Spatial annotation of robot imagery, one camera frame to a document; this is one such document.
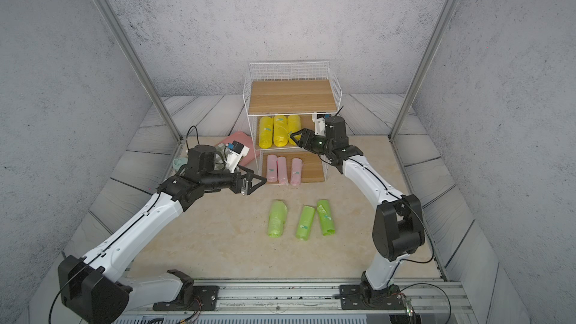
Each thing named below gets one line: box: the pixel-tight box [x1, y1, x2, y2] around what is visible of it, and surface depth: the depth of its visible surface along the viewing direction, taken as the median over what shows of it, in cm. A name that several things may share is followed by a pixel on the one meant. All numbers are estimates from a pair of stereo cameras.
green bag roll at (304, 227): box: [295, 205, 316, 241], surface depth 89 cm
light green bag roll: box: [267, 199, 288, 238], surface depth 90 cm
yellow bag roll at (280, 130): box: [273, 114, 289, 147], surface depth 86 cm
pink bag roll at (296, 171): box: [290, 157, 303, 186], surface depth 101 cm
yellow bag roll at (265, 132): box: [258, 116, 274, 150], surface depth 88 cm
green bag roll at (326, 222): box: [316, 199, 336, 237], surface depth 89 cm
